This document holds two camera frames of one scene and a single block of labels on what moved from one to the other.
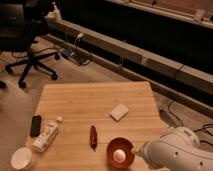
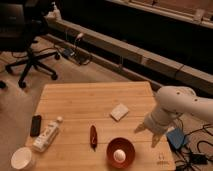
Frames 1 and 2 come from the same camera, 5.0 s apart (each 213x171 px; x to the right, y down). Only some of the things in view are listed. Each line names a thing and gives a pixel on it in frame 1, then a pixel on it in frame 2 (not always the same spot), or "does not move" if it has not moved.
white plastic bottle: (46, 135) does not move
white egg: (119, 156) does not move
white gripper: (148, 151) to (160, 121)
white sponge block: (119, 112) does not move
